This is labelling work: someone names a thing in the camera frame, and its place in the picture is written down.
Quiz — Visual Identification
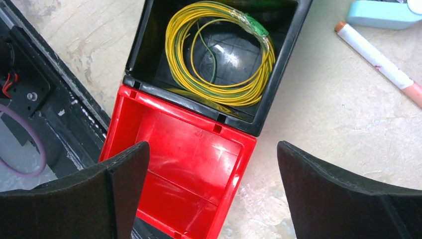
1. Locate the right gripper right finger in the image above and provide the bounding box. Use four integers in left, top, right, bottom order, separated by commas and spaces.
277, 141, 422, 239

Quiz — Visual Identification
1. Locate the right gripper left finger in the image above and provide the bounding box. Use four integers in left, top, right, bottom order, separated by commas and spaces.
0, 141, 150, 239

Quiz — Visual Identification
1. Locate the red plastic bin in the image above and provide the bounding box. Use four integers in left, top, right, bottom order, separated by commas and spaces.
100, 85, 256, 239

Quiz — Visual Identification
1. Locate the black plastic bin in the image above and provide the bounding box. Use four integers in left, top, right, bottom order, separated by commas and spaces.
123, 0, 312, 136

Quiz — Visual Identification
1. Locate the white orange marker pen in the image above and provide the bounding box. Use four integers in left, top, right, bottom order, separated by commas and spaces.
334, 21, 422, 107

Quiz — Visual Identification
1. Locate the light blue stapler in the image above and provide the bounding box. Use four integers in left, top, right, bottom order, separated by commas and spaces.
346, 0, 422, 30

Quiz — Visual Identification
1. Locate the left purple robot hose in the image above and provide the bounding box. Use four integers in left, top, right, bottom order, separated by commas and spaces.
0, 103, 48, 179

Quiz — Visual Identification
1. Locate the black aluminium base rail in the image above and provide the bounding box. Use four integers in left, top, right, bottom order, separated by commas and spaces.
0, 0, 110, 192

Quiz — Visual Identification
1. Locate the yellow coiled cable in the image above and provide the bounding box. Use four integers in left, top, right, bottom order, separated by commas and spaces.
164, 0, 276, 108

